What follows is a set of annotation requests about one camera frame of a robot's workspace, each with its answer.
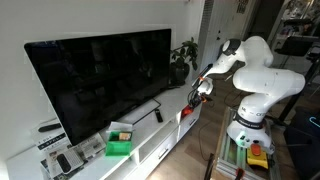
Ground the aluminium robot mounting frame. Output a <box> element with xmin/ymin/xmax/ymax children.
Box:
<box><xmin>213</xmin><ymin>106</ymin><xmax>283</xmax><ymax>180</ymax></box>

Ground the white TV cabinet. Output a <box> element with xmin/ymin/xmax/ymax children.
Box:
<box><xmin>4</xmin><ymin>78</ymin><xmax>204</xmax><ymax>180</ymax></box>

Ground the thin black floor cable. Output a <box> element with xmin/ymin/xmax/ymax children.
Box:
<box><xmin>197</xmin><ymin>119</ymin><xmax>210</xmax><ymax>162</ymax></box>

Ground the white keyboard remote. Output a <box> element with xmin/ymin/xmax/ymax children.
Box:
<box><xmin>45</xmin><ymin>147</ymin><xmax>85</xmax><ymax>178</ymax></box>

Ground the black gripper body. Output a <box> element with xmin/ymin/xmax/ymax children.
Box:
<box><xmin>188</xmin><ymin>89</ymin><xmax>206</xmax><ymax>108</ymax></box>

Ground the printed newspaper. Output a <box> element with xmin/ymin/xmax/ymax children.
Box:
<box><xmin>71</xmin><ymin>132</ymin><xmax>107</xmax><ymax>160</ymax></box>

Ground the green leafy houseplant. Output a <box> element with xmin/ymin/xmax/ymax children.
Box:
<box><xmin>170</xmin><ymin>36</ymin><xmax>199</xmax><ymax>72</ymax></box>

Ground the black remote control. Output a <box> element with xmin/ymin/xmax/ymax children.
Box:
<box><xmin>154</xmin><ymin>108</ymin><xmax>165</xmax><ymax>124</ymax></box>

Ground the black plant pot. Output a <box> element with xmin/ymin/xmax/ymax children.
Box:
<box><xmin>169</xmin><ymin>61</ymin><xmax>191</xmax><ymax>87</ymax></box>

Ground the green plastic box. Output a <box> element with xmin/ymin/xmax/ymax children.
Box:
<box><xmin>104</xmin><ymin>130</ymin><xmax>134</xmax><ymax>158</ymax></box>

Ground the dark upholstered chair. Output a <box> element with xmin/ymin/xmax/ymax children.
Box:
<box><xmin>283</xmin><ymin>106</ymin><xmax>320</xmax><ymax>180</ymax></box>

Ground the black flat screen television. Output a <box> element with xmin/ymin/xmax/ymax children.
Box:
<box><xmin>23</xmin><ymin>28</ymin><xmax>173</xmax><ymax>147</ymax></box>

